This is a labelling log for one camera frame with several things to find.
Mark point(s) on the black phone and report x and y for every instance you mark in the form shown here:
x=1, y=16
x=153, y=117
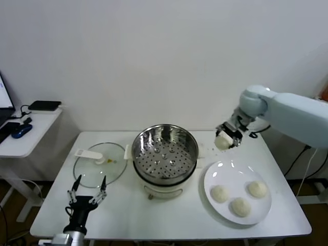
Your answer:
x=7, y=129

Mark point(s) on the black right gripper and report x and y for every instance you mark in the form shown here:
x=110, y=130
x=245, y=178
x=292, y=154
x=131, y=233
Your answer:
x=237, y=132

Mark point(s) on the flat black box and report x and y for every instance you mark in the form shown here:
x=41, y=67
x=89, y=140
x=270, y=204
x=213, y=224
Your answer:
x=44, y=105

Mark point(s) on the scattered dark crumbs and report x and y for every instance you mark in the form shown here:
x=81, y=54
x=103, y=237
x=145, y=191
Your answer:
x=216, y=151

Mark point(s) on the white electric cooker base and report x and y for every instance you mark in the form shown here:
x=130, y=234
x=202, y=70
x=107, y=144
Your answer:
x=164, y=192

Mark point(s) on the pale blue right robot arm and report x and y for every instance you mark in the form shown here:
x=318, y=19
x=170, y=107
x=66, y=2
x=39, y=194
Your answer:
x=294, y=110

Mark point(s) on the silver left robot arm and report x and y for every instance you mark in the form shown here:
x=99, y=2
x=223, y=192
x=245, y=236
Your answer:
x=78, y=239

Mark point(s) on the black laptop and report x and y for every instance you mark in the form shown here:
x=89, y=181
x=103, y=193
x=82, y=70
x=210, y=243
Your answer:
x=3, y=97

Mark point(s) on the white side desk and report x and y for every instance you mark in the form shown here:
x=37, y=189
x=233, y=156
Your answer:
x=38, y=133

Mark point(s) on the white steamed baozi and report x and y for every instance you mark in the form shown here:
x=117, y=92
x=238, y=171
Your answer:
x=240, y=207
x=257, y=189
x=221, y=144
x=220, y=194

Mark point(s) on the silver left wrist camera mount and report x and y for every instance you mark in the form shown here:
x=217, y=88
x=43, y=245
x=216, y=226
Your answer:
x=60, y=239

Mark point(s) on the stainless steel steamer basket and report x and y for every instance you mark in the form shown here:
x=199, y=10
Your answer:
x=137, y=153

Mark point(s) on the orange object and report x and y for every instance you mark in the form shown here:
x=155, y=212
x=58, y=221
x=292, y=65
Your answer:
x=325, y=94

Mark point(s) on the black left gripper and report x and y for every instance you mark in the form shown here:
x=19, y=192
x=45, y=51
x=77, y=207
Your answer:
x=80, y=210

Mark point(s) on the blue computer mouse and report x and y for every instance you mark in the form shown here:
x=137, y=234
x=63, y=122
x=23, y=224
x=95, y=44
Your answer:
x=21, y=131

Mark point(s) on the large white plate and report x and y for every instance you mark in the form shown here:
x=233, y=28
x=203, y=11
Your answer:
x=225, y=176

